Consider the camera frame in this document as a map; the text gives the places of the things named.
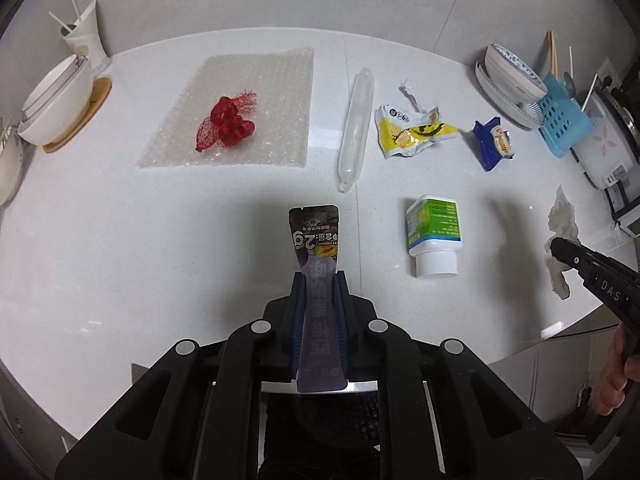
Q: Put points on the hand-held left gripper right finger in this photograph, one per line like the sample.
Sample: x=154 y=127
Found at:
x=343 y=312

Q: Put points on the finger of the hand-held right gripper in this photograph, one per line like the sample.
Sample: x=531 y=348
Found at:
x=572 y=260

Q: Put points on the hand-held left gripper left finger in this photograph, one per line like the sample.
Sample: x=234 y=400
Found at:
x=297 y=312

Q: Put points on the white tissue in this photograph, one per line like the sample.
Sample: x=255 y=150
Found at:
x=562 y=215

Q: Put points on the dark snack sachet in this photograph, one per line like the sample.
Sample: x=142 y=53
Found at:
x=315 y=240

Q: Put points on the white bottle with green label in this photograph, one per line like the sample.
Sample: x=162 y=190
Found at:
x=432 y=225

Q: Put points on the blue snack wrapper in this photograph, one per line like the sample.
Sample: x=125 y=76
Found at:
x=485 y=145

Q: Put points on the clear plastic toothbrush case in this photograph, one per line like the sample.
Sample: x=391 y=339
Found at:
x=356 y=125

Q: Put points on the red mesh net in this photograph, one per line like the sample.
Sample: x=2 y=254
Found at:
x=227 y=122

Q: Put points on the person's right hand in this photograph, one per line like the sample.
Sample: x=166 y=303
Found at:
x=612 y=390

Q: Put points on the white cabinet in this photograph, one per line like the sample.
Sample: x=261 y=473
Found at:
x=550 y=385

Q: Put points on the white rice cooker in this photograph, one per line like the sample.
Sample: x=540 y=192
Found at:
x=600 y=145

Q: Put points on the blue plastic basket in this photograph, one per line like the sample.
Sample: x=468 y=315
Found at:
x=565 y=120

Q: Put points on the thin white stick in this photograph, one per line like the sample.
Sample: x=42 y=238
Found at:
x=590 y=91
x=570 y=60

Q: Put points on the metal spoon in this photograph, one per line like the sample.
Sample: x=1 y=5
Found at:
x=570 y=82

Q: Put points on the white plate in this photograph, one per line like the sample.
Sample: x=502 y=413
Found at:
x=495 y=95

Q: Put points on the yellow snack wrapper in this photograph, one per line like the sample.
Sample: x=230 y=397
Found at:
x=405 y=135

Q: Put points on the blue patterned bowl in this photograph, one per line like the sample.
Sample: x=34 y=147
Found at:
x=510 y=75

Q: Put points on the clear bubble wrap sheet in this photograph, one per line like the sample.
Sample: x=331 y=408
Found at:
x=270 y=110

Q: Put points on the wooden chopstick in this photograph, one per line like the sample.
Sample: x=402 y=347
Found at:
x=554 y=55
x=549 y=52

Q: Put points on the small white torn wrapper piece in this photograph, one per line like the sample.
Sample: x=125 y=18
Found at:
x=411 y=94

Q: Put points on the wooden coaster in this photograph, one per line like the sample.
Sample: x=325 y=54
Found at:
x=97 y=97

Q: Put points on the large white ceramic bowl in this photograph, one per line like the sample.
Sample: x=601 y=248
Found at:
x=55 y=105

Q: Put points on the white dish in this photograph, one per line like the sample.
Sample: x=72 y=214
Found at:
x=10 y=170

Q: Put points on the tall white cup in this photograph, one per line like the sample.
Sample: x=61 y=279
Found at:
x=87 y=40

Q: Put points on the white plastic straw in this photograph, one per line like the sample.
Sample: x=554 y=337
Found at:
x=75 y=7
x=62 y=21

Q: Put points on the white wall socket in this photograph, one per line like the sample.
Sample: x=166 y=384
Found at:
x=606 y=72

